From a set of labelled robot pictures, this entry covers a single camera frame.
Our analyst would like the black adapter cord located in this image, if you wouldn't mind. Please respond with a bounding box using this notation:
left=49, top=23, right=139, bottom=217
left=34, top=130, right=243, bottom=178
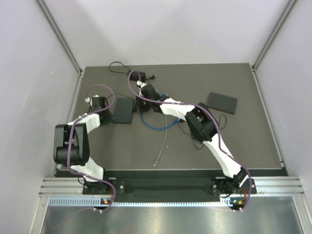
left=176, top=114, right=229, bottom=150
left=104, top=61, right=156, bottom=103

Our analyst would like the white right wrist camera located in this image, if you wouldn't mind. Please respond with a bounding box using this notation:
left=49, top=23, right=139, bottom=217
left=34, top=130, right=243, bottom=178
left=136, top=80, right=147, bottom=96

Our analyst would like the black network switch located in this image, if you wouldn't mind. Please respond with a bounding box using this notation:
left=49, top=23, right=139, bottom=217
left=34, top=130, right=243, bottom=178
left=113, top=97, right=135, bottom=124
left=207, top=92, right=237, bottom=115

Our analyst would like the blue ethernet cable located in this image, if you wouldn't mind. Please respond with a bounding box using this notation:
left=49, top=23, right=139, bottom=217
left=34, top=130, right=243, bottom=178
left=141, top=93, right=181, bottom=131

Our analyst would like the aluminium left corner post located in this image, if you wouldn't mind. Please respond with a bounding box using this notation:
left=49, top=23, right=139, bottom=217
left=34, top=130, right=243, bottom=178
left=35, top=0, right=82, bottom=74

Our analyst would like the grey ethernet cable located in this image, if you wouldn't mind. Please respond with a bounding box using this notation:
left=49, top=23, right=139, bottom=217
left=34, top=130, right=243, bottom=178
left=153, top=114, right=169, bottom=168

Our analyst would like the aluminium frame rail front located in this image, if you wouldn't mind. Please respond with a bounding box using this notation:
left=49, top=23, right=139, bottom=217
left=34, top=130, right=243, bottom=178
left=39, top=176, right=304, bottom=196

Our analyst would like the black left power adapter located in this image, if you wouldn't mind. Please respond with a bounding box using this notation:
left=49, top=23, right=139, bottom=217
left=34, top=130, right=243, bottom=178
left=127, top=70, right=146, bottom=82

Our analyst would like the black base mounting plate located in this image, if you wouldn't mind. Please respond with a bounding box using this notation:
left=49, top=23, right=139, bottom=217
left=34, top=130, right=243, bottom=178
left=82, top=177, right=257, bottom=196

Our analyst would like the aluminium corner post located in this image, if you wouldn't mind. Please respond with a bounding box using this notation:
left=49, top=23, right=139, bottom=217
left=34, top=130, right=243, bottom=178
left=252, top=0, right=299, bottom=70
left=35, top=0, right=82, bottom=74

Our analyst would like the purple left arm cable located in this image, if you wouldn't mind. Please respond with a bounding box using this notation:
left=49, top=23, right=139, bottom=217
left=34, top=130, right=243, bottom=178
left=67, top=84, right=117, bottom=213

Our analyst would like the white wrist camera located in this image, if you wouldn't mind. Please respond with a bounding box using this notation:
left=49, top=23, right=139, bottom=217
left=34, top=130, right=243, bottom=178
left=85, top=95, right=99, bottom=106
left=136, top=80, right=147, bottom=96

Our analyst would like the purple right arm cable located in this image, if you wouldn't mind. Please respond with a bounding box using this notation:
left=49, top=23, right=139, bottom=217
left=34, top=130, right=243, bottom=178
left=128, top=70, right=252, bottom=212

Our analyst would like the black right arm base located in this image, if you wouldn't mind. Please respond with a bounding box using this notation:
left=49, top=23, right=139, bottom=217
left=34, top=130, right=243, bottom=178
left=211, top=178, right=257, bottom=197

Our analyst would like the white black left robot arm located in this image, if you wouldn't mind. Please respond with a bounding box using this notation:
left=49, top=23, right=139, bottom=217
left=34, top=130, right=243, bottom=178
left=53, top=95, right=113, bottom=194

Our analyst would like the aluminium right corner post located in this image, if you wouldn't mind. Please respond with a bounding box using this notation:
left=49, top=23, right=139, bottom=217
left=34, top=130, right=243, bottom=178
left=252, top=0, right=299, bottom=70

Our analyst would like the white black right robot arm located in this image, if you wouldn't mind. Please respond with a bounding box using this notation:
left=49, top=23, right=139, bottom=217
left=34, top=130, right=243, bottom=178
left=136, top=81, right=248, bottom=194

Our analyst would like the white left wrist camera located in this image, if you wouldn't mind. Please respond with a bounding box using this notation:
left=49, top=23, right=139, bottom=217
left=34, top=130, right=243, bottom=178
left=85, top=95, right=99, bottom=106

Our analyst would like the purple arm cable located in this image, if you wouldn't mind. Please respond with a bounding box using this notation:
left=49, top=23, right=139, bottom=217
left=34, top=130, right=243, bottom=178
left=128, top=70, right=252, bottom=212
left=67, top=84, right=117, bottom=213

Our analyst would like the grey slotted cable duct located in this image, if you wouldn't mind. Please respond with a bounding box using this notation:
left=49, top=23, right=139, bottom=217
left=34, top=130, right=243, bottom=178
left=48, top=196, right=244, bottom=207

